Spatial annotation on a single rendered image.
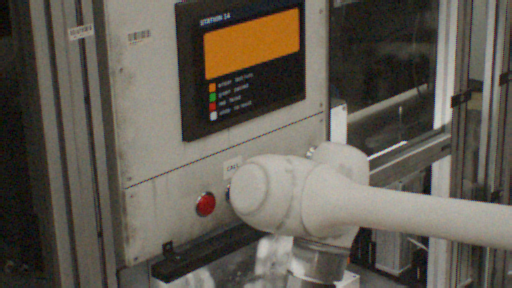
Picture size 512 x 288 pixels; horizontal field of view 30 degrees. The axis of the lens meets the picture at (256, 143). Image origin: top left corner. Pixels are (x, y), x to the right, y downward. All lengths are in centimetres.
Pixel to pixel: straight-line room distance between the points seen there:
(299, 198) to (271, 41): 26
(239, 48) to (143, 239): 30
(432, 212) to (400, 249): 93
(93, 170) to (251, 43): 29
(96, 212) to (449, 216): 47
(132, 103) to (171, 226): 21
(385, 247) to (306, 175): 95
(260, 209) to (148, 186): 17
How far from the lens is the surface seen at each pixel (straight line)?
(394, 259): 225
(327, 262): 148
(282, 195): 130
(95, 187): 133
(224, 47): 137
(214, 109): 138
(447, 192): 201
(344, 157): 147
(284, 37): 145
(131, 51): 129
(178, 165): 139
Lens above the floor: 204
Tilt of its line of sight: 22 degrees down
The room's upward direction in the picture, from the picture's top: 2 degrees counter-clockwise
